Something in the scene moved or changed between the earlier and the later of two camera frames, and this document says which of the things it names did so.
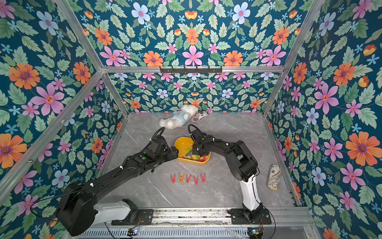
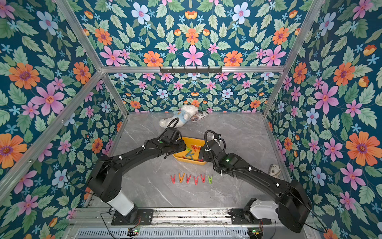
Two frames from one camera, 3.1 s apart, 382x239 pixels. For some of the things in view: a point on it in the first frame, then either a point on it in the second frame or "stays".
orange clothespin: [181, 178] stays
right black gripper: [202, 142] to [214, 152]
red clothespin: [173, 179] stays
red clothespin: [187, 179] stays
